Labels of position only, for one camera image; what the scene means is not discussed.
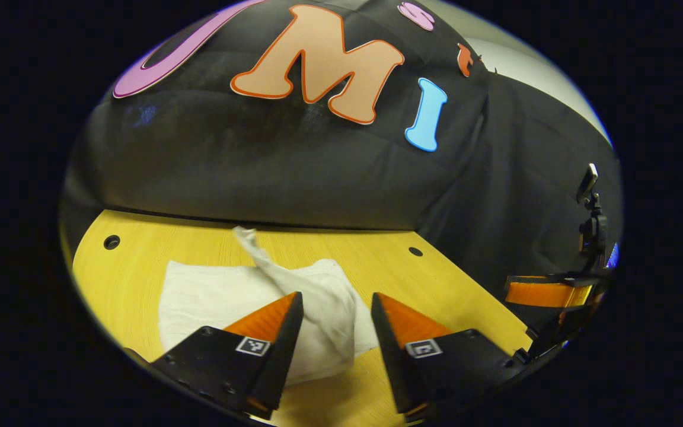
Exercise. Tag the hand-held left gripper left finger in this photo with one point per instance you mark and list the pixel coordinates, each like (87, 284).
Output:
(282, 350)

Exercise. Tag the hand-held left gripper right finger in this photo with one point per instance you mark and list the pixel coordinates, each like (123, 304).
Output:
(392, 356)

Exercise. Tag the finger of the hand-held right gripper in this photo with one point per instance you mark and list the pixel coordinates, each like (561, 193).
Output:
(546, 293)
(561, 332)

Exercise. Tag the white jeans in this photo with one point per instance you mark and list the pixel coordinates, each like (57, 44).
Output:
(211, 302)

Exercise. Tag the black backdrop cloth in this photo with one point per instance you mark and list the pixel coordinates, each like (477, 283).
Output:
(288, 172)

